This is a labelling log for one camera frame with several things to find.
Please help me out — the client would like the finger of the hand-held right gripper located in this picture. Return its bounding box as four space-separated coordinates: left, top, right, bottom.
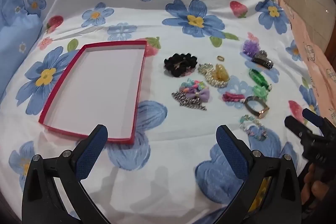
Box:
302 109 330 130
285 116 311 141

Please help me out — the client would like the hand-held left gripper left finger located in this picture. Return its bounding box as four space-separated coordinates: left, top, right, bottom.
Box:
22 124 111 224

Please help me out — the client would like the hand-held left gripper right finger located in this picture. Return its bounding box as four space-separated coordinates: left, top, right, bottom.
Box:
215 124 306 224

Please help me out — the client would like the metal band wristwatch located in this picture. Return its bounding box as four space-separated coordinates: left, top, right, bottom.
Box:
243 96 270 120

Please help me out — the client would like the light green hair tie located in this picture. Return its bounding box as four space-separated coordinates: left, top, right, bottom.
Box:
252 85 270 102

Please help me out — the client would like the pink bow hair clip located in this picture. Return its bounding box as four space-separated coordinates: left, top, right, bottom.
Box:
222 92 246 103

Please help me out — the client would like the green hair clip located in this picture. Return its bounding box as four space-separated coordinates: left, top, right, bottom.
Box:
248 68 273 87

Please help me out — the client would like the purple bow hair clip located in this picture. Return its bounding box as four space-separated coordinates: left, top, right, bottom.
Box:
187 89 211 103

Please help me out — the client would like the red shallow box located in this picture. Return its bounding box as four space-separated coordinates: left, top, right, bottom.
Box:
38 40 147 145

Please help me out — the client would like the colourful bead bracelet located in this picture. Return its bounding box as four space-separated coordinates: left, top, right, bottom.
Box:
179 78 210 94

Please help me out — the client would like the yellow hair claw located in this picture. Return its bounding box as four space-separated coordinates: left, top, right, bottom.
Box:
214 63 231 82

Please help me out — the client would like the black scrunchie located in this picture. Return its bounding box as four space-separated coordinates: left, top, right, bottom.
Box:
164 53 198 77

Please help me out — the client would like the person's right hand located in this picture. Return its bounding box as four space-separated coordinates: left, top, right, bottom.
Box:
299 161 336 216

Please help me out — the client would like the pink printed sheet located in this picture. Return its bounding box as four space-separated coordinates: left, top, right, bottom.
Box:
273 0 336 134

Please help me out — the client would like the silver rhinestone hair clip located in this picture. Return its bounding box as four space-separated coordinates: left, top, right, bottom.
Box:
171 91 208 111

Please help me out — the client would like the black hair clip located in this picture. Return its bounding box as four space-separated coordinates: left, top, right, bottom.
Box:
251 50 274 69

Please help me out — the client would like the purple scrunchie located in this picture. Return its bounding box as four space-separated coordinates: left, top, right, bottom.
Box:
242 40 261 56

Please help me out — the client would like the light blue pillow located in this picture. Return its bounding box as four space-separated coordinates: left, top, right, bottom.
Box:
0 0 44 100

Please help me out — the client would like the floral blanket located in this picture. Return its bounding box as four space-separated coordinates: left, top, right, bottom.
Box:
0 0 324 224

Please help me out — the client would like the pastel bead bracelet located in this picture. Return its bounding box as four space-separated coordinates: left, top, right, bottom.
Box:
239 114 269 141

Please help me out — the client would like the pearl bracelet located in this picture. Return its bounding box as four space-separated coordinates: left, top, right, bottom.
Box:
198 63 230 88

